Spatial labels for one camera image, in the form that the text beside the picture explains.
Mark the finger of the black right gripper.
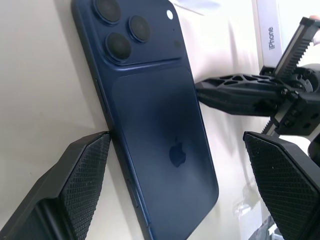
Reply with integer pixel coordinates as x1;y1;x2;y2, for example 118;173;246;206
194;73;286;117

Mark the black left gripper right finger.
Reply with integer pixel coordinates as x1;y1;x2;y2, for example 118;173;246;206
242;131;320;240

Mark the white iPhone box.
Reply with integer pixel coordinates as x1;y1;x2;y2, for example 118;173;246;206
256;0;320;69

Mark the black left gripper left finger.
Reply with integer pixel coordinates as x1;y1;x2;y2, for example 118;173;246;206
0;131;112;240

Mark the dark blue smartphone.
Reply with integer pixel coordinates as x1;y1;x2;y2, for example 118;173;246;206
71;0;220;240

